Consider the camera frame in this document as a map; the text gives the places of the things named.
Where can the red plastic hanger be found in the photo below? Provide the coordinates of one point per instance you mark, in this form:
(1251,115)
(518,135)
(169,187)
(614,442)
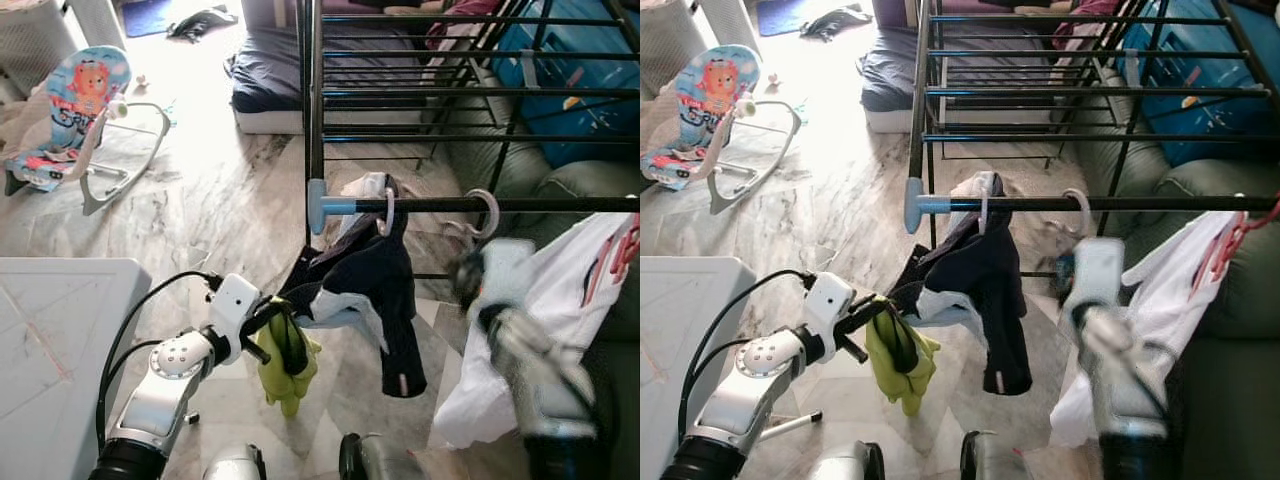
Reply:
(630,245)
(1245,235)

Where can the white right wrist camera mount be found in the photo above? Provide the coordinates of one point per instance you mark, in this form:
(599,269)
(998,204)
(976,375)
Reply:
(508,270)
(1100,270)

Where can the robot leg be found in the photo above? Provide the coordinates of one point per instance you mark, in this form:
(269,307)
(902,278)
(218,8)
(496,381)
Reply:
(380,460)
(845,463)
(232,465)
(995,460)

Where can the navy blue bedding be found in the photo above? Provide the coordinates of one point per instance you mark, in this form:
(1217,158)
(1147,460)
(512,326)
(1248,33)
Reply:
(890,75)
(270,75)

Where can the white plastic hanger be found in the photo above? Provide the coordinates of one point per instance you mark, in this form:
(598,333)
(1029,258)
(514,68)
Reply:
(984,215)
(389,205)

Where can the black metal drying rack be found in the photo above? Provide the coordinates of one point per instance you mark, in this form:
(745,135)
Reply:
(1030,204)
(430,204)

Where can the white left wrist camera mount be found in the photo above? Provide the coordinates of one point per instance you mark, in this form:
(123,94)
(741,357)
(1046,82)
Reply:
(235,300)
(830,298)

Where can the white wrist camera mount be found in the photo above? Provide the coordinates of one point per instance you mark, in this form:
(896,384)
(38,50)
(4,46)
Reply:
(830,298)
(508,270)
(1100,270)
(235,300)

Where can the robot left leg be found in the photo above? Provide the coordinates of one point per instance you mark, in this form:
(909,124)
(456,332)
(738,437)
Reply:
(845,463)
(232,465)

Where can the dark green sofa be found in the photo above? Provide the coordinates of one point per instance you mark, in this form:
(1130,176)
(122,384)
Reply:
(1230,400)
(570,180)

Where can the pink garment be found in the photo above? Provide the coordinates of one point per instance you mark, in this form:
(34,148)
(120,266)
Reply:
(1080,20)
(455,20)

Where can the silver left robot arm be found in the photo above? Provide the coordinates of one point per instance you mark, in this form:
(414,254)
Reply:
(740,410)
(150,410)

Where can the robot right leg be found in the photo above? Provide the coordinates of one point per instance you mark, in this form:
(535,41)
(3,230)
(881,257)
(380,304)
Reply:
(995,460)
(380,460)

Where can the blue fabric bag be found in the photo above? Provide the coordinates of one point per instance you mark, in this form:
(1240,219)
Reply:
(1200,75)
(575,75)

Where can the black crumpled cloth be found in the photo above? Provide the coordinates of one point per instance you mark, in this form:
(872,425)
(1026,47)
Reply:
(205,22)
(838,22)

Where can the pale pink plastic hanger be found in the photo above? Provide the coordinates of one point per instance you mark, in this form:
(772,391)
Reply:
(1088,213)
(496,213)

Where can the green garment with dark trim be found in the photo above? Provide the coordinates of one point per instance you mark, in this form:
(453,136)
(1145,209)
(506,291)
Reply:
(285,385)
(905,390)

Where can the blue floor mat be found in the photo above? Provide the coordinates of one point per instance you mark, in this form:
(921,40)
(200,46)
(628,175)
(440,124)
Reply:
(148,18)
(780,18)

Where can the white mesh basket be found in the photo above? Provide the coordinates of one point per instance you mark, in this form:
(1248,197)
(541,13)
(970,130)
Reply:
(35,45)
(665,45)

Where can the navy blue garment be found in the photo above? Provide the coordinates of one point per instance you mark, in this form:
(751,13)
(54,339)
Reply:
(380,280)
(985,280)

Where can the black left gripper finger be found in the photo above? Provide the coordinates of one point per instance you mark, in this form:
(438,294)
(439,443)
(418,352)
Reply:
(268,316)
(866,314)

